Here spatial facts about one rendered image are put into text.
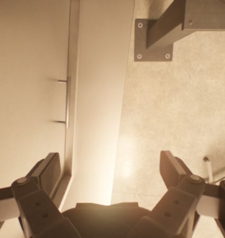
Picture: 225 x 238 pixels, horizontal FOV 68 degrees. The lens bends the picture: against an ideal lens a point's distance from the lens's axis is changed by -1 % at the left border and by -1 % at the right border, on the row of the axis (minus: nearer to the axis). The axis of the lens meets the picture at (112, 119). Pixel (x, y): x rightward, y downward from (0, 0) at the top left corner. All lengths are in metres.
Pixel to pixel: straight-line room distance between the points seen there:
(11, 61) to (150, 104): 1.26
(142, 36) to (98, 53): 0.86
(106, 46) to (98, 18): 0.09
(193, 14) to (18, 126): 0.49
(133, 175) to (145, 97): 0.74
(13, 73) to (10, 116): 0.07
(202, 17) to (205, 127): 1.24
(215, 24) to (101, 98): 0.39
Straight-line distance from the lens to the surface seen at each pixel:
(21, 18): 0.33
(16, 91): 0.31
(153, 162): 1.65
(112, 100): 0.61
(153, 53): 1.43
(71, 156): 0.67
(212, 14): 0.57
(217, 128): 1.74
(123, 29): 0.62
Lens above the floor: 1.40
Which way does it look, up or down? 75 degrees down
